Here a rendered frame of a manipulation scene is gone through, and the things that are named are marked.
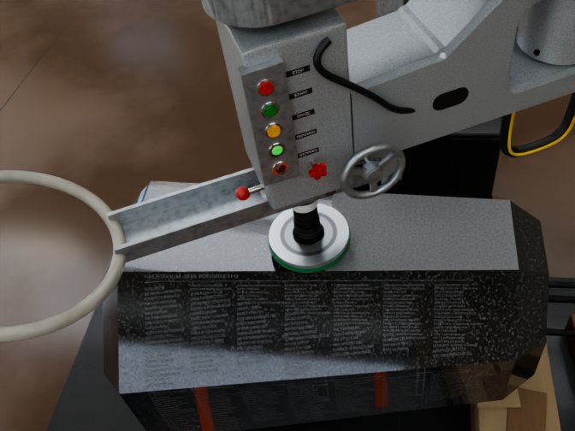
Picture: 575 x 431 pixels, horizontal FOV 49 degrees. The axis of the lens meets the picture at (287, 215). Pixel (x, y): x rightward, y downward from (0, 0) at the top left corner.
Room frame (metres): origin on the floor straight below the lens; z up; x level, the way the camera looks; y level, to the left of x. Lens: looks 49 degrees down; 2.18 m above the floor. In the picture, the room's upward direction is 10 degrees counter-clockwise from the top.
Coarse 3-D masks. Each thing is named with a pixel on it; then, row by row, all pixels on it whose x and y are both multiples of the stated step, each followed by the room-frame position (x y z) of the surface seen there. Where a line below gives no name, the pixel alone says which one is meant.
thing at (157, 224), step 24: (192, 192) 1.05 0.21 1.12; (216, 192) 1.06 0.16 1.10; (336, 192) 1.01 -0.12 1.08; (120, 216) 1.02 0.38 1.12; (144, 216) 1.03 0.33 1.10; (168, 216) 1.02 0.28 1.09; (192, 216) 1.01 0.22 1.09; (216, 216) 0.95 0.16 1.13; (240, 216) 0.96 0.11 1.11; (264, 216) 0.97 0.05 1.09; (144, 240) 0.92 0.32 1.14; (168, 240) 0.93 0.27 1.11; (192, 240) 0.94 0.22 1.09
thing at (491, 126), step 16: (480, 128) 1.49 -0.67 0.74; (496, 128) 1.47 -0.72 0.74; (432, 144) 1.50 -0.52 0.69; (448, 144) 1.49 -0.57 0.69; (464, 144) 1.47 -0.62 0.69; (480, 144) 1.46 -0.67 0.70; (496, 144) 1.45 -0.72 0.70; (416, 160) 1.52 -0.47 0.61; (432, 160) 1.50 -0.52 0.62; (448, 160) 1.49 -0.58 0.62; (464, 160) 1.47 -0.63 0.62; (480, 160) 1.46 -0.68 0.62; (496, 160) 1.44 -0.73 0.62; (416, 176) 1.52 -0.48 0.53; (432, 176) 1.51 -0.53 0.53; (448, 176) 1.49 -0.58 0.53; (464, 176) 1.47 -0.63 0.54; (480, 176) 1.46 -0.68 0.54; (448, 192) 1.49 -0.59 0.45; (464, 192) 1.47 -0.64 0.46; (480, 192) 1.45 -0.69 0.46
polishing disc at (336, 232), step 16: (320, 208) 1.13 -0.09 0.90; (272, 224) 1.10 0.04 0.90; (288, 224) 1.09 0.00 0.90; (336, 224) 1.06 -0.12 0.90; (272, 240) 1.05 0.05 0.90; (288, 240) 1.04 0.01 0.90; (336, 240) 1.01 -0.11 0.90; (288, 256) 0.99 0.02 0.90; (304, 256) 0.98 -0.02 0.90; (320, 256) 0.97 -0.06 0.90; (336, 256) 0.96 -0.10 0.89
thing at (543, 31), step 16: (544, 0) 1.13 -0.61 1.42; (560, 0) 1.11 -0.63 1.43; (528, 16) 1.17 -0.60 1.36; (544, 16) 1.13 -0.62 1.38; (560, 16) 1.10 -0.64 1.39; (528, 32) 1.16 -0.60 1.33; (544, 32) 1.12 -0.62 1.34; (560, 32) 1.10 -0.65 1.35; (528, 48) 1.15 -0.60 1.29; (544, 48) 1.12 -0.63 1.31; (560, 48) 1.10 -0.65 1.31; (560, 64) 1.10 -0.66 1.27
